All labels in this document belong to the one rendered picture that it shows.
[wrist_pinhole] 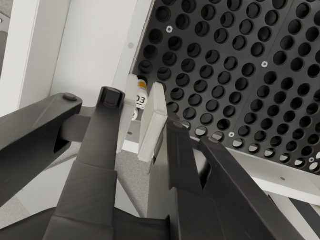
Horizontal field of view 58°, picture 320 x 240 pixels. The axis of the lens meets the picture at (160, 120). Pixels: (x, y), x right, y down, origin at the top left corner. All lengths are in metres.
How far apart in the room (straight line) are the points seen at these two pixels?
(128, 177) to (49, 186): 0.35
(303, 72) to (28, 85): 0.25
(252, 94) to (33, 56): 0.20
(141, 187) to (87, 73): 1.10
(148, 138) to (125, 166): 1.19
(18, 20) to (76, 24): 0.09
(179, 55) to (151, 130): 0.12
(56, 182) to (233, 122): 1.17
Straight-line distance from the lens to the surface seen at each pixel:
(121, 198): 1.40
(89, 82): 0.34
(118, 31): 0.32
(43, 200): 1.46
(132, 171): 1.35
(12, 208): 1.59
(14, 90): 0.26
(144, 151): 0.16
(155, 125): 0.15
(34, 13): 0.24
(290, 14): 0.29
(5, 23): 1.25
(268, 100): 0.30
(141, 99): 0.21
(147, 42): 0.26
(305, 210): 0.39
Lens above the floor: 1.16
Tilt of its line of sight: 69 degrees down
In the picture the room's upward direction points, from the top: 172 degrees clockwise
